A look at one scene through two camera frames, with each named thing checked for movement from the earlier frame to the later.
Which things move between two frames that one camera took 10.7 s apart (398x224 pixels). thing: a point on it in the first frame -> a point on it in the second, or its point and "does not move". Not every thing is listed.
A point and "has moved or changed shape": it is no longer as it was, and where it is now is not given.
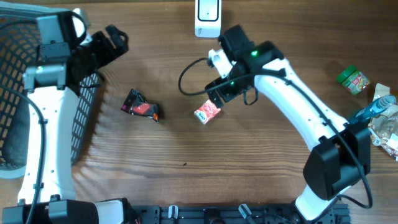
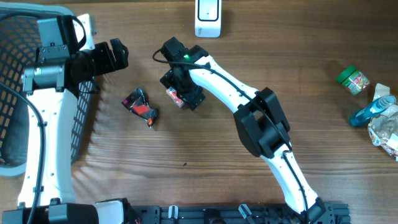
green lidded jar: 355,80 does not move
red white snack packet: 206,112 -> 173,93
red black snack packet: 135,102 has moved or changed shape
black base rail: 236,214 does not move
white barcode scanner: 208,18 does not move
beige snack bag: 383,129 does not move
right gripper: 228,94 -> 192,98
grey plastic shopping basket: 18,31 does not move
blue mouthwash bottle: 373,109 does not move
